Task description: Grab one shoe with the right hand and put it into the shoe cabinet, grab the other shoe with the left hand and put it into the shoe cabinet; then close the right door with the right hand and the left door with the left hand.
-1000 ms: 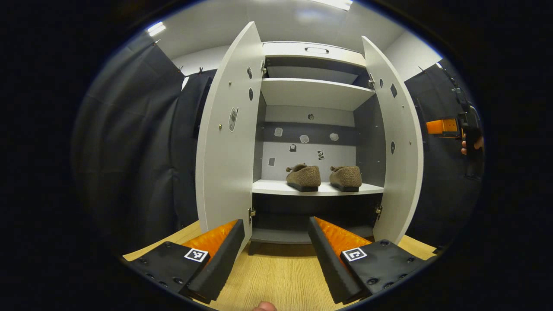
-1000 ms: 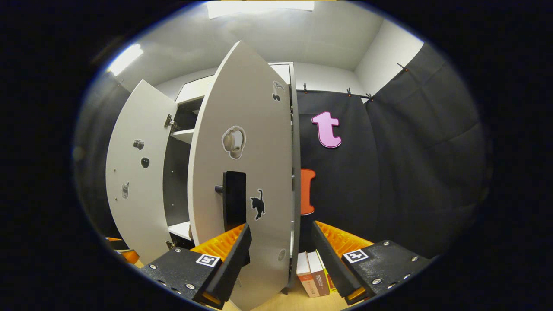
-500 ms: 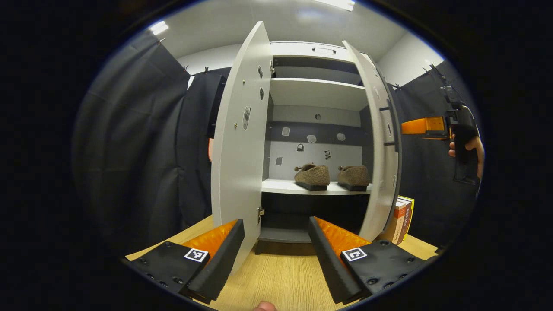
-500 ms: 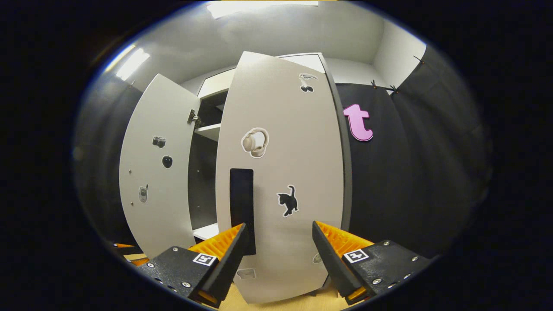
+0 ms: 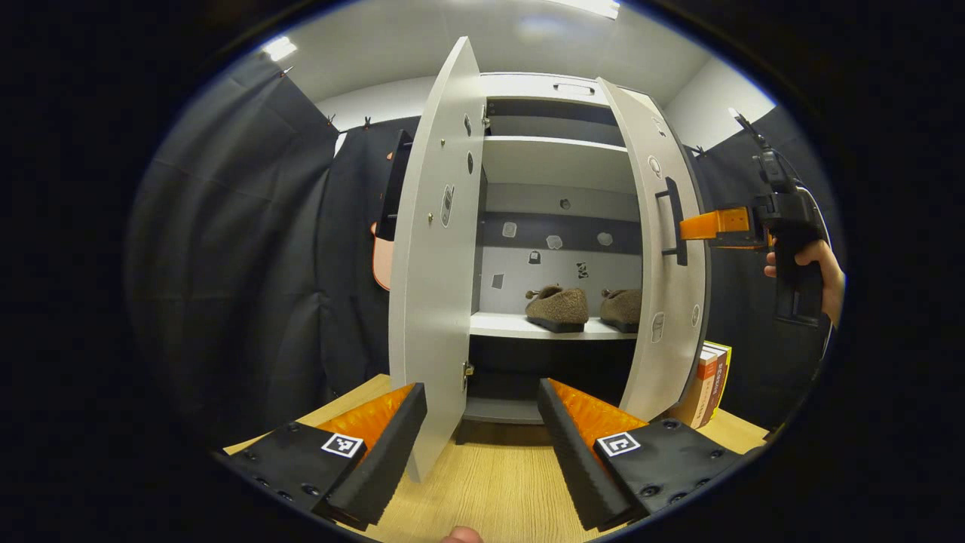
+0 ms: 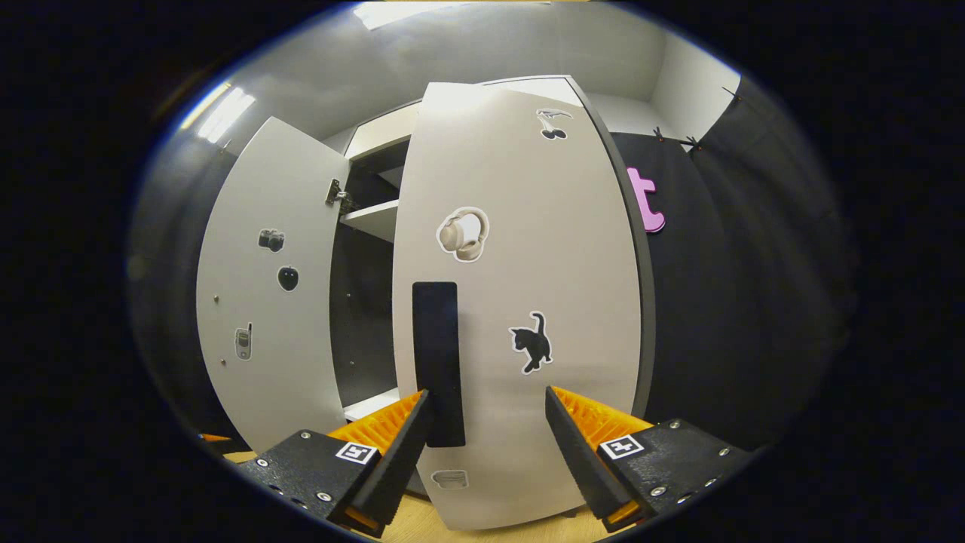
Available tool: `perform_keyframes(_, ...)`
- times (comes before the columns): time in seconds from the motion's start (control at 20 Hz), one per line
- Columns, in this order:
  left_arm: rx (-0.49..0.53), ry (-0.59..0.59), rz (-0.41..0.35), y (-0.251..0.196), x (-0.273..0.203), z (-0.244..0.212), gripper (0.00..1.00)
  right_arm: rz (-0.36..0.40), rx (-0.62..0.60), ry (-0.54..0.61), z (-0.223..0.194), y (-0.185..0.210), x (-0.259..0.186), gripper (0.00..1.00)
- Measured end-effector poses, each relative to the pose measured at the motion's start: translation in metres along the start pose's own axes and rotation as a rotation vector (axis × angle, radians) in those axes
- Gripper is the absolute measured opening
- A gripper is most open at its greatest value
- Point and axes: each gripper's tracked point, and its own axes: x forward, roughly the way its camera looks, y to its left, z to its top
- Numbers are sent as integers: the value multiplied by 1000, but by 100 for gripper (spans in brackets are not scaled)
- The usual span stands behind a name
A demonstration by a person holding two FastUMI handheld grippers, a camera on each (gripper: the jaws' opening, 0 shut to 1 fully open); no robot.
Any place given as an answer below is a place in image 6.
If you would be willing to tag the ceiling light panel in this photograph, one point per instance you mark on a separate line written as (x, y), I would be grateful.
(399, 11)
(222, 113)

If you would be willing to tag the black backdrop cloth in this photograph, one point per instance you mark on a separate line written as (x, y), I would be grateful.
(724, 302)

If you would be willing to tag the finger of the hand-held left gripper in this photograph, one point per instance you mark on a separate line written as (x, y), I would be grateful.
(215, 437)

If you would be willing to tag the white shoe cabinet door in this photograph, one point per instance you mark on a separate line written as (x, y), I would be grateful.
(264, 377)
(543, 249)

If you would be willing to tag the white grey shoe cabinet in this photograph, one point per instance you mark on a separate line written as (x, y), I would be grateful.
(373, 219)

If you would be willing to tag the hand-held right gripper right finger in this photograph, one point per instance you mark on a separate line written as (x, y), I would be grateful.
(584, 460)

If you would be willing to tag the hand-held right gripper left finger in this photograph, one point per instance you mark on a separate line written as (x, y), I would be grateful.
(396, 460)

